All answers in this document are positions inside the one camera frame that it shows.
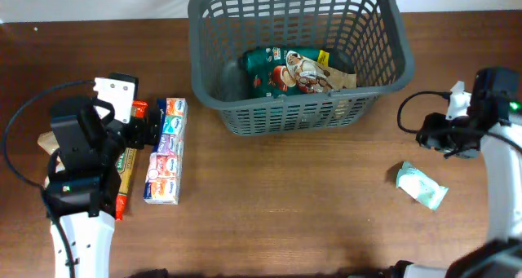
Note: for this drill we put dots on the white brown snack packet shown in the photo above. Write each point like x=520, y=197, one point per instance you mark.
x=311, y=72

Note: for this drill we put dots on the green Nescafe coffee bag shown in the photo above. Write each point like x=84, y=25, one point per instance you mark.
x=265, y=67

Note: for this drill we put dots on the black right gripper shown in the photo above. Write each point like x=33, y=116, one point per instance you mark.
x=429, y=135

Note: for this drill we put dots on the spaghetti pasta packet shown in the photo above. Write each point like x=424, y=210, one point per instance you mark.
x=125, y=164

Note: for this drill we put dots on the tan packet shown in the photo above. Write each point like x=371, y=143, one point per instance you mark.
x=48, y=142

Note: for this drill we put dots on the mint green wipes packet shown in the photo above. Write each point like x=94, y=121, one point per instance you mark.
x=419, y=186

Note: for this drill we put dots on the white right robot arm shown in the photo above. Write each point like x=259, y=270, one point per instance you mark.
x=484, y=122

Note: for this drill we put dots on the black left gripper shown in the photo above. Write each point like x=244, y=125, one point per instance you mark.
x=139, y=137

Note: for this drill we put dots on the colourful tissue multipack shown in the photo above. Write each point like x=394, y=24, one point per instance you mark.
x=162, y=184

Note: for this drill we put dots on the dark grey plastic basket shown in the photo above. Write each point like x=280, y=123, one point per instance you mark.
x=367, y=35

